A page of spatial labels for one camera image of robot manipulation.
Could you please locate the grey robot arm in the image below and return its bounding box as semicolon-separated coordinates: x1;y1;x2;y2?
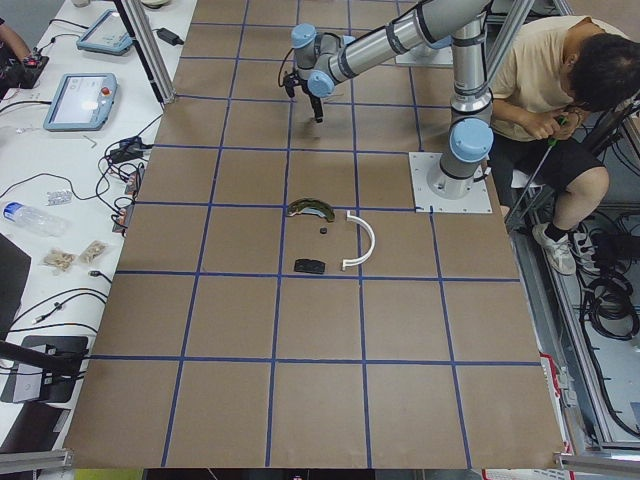
306;16;493;199
281;1;489;123

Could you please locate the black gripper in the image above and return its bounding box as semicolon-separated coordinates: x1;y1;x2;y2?
309;95;323;122

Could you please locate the blue teach pendant far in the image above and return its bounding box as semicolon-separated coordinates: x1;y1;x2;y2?
76;9;133;56

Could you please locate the person in beige shirt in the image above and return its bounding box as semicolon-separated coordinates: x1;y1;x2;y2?
489;16;639;275

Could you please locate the plastic water bottle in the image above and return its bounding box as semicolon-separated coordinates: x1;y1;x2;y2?
1;202;69;237

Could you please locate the aluminium frame post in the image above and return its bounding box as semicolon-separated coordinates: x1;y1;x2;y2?
114;0;176;105

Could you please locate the blue teach pendant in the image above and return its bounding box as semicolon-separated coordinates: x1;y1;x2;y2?
43;73;118;132
76;9;133;56

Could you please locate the blue teach pendant near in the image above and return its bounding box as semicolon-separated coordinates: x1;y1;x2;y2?
43;73;118;132

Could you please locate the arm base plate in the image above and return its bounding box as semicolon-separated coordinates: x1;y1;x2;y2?
408;152;493;214

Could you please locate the black power adapter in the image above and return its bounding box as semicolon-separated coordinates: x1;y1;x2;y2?
108;144;145;164

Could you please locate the green brake shoe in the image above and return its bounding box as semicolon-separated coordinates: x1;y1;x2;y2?
286;197;335;223

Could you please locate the black brake pad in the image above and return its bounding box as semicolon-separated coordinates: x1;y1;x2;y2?
294;258;326;275

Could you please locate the white curved plastic bracket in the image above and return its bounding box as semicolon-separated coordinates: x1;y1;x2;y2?
340;209;377;272

